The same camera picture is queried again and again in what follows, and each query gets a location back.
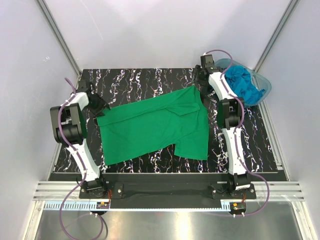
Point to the left aluminium corner post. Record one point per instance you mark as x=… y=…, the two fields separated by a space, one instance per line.
x=58 y=36

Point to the aluminium front frame rail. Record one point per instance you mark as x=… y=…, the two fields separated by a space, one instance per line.
x=279 y=212

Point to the white slotted cable duct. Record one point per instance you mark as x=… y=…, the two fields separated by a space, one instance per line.
x=100 y=206

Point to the aluminium corner post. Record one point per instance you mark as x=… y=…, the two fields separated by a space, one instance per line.
x=288 y=12
x=58 y=36

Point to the clear blue plastic bin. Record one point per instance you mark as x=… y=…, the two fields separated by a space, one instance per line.
x=257 y=80

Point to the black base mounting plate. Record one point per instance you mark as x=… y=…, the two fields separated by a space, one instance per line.
x=178 y=189

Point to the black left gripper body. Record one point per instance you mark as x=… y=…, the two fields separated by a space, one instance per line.
x=98 y=104

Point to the green t shirt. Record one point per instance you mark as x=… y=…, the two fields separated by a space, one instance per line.
x=177 y=118

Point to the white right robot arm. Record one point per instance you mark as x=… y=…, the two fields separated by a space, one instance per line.
x=230 y=118

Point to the right aluminium corner post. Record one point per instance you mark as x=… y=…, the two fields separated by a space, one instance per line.
x=288 y=12

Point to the blue t shirt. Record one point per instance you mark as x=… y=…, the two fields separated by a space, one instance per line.
x=239 y=80

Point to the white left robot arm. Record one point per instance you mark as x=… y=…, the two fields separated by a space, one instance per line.
x=70 y=129

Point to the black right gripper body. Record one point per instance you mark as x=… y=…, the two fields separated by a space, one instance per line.
x=197 y=76

